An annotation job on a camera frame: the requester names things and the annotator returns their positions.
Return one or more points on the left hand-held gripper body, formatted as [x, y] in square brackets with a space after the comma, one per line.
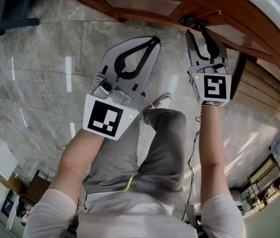
[102, 118]

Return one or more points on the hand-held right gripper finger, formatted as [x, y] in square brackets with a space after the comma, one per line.
[220, 49]
[191, 56]

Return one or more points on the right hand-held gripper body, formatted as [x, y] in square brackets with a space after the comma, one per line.
[214, 88]

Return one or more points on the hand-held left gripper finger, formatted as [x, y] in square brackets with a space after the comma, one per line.
[107, 58]
[152, 71]

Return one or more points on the wooden cabinet door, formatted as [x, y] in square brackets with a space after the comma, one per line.
[134, 1]
[239, 40]

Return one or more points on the person's left forearm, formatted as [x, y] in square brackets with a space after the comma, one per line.
[77, 157]

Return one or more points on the person's right forearm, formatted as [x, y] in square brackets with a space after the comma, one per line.
[212, 145]

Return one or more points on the person's right shoe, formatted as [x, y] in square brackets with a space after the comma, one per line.
[163, 100]

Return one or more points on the dark wooden slatted panel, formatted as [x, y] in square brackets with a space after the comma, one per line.
[261, 90]

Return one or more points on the person's grey trousers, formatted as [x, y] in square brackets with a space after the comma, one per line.
[129, 157]

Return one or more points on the brown wooden stool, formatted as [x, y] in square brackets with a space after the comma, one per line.
[38, 187]

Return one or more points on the dark wooden rack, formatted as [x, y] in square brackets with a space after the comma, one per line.
[266, 180]

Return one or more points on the person's white shirt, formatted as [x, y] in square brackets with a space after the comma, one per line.
[134, 219]

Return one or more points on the cardboard box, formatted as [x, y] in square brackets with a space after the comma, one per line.
[8, 182]

